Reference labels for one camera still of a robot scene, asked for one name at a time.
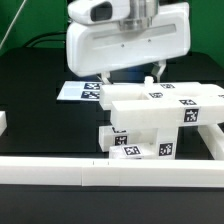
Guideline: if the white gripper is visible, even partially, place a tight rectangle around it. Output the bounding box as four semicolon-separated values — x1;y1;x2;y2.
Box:
66;2;190;85

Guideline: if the white chair back frame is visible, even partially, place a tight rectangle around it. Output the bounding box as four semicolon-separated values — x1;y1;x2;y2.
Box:
99;82;224;130

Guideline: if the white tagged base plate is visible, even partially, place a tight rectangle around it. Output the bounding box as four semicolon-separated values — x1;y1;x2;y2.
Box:
57;81;102;101

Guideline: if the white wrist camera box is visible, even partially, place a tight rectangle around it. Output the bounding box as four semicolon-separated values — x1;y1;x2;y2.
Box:
68;0;130;25

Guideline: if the white U-shaped fence frame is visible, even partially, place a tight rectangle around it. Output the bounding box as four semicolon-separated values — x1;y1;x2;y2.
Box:
0;111;224;187

